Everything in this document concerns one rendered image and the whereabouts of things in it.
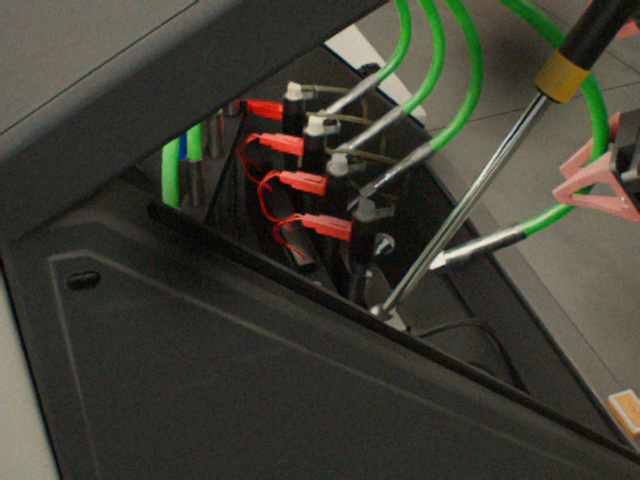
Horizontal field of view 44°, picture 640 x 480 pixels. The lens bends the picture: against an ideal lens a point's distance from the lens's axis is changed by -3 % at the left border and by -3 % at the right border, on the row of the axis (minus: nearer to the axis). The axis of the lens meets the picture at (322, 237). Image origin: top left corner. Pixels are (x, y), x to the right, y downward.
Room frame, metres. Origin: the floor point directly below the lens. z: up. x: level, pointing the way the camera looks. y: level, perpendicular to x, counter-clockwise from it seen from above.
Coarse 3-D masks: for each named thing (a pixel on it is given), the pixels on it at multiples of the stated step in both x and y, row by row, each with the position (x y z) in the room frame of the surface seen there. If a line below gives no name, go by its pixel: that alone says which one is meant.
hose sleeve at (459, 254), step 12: (504, 228) 0.58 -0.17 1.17; (516, 228) 0.58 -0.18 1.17; (480, 240) 0.58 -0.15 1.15; (492, 240) 0.58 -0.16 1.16; (504, 240) 0.57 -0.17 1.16; (516, 240) 0.57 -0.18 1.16; (456, 252) 0.58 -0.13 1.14; (468, 252) 0.58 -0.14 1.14; (480, 252) 0.57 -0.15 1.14; (456, 264) 0.57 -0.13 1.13
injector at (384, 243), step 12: (360, 228) 0.64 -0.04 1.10; (372, 228) 0.65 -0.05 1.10; (360, 240) 0.64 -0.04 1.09; (372, 240) 0.65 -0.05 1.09; (384, 240) 0.67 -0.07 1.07; (348, 252) 0.65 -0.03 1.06; (360, 252) 0.64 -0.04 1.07; (372, 252) 0.65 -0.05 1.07; (384, 252) 0.66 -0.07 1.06; (360, 264) 0.65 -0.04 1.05; (360, 276) 0.65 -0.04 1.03; (348, 288) 0.66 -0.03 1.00; (360, 288) 0.65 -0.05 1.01; (360, 300) 0.65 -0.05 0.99
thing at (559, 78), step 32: (608, 0) 0.34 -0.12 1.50; (576, 32) 0.34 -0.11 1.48; (608, 32) 0.33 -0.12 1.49; (544, 64) 0.34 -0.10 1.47; (576, 64) 0.33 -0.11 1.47; (544, 96) 0.33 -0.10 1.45; (512, 128) 0.34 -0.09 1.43; (480, 192) 0.33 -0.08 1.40; (448, 224) 0.33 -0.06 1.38; (384, 320) 0.31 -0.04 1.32
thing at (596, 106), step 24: (504, 0) 0.58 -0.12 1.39; (528, 0) 0.58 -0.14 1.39; (528, 24) 0.58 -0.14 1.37; (552, 24) 0.58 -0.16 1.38; (600, 96) 0.58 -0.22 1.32; (600, 120) 0.58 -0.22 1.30; (168, 144) 0.58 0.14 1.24; (600, 144) 0.58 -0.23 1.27; (168, 168) 0.57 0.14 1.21; (168, 192) 0.57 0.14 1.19; (576, 192) 0.58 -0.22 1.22; (552, 216) 0.58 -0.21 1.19
